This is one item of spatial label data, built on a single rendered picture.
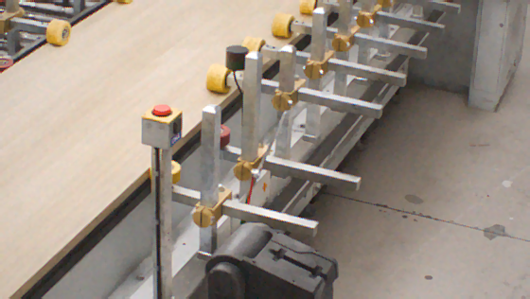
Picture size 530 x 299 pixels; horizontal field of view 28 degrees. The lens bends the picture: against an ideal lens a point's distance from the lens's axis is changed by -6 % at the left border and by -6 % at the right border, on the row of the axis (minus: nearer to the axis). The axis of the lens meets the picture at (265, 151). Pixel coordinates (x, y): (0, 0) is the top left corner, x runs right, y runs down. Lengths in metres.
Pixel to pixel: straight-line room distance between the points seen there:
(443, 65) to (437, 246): 1.53
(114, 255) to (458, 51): 3.11
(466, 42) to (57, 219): 3.30
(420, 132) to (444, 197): 0.60
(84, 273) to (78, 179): 0.26
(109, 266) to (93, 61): 0.90
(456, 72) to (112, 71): 2.59
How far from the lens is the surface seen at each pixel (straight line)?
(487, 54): 5.46
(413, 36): 4.44
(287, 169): 3.02
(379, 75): 3.38
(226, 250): 1.22
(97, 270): 2.81
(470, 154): 5.10
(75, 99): 3.28
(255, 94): 2.92
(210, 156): 2.74
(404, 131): 5.23
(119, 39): 3.71
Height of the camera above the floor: 2.29
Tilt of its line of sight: 28 degrees down
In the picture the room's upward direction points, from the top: 3 degrees clockwise
